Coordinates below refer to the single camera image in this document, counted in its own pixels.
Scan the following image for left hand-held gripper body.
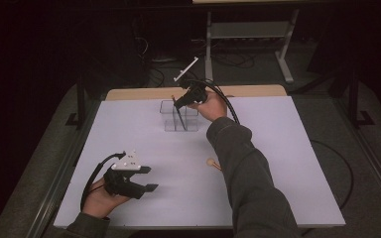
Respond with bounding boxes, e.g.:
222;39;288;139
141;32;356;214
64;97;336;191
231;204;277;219
102;150;144;198

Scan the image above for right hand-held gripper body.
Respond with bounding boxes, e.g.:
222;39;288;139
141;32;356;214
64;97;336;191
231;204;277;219
173;56;209;104

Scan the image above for dark-handled gold-ferrule makeup brush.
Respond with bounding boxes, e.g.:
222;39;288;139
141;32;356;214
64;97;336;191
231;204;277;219
171;94;188;132

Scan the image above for clear acrylic organizer box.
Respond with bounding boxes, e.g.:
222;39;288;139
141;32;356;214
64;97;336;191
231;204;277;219
159;99;200;133

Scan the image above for person's right hand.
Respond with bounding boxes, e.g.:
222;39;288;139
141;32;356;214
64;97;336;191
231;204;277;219
188;90;229;123

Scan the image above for person's left hand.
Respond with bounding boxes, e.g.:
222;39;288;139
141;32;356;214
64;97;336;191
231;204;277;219
81;177;132;219

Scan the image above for white table mat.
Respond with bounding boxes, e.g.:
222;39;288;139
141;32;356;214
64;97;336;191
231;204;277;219
53;95;346;229

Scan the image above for black metal stand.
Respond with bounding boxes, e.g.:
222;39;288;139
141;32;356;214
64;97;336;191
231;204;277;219
64;74;91;129
329;65;375;129

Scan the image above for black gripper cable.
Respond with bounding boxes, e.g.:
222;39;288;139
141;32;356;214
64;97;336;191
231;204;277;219
191;78;241;126
79;151;127;212

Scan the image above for tangle of floor cables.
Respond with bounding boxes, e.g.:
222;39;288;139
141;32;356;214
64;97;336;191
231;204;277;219
210;51;256;69

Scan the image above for grey metal desk frame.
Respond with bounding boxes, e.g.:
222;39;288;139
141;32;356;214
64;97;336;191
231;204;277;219
203;9;301;84

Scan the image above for thin black floor cable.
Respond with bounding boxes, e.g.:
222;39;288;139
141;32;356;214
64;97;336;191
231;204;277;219
310;138;355;210

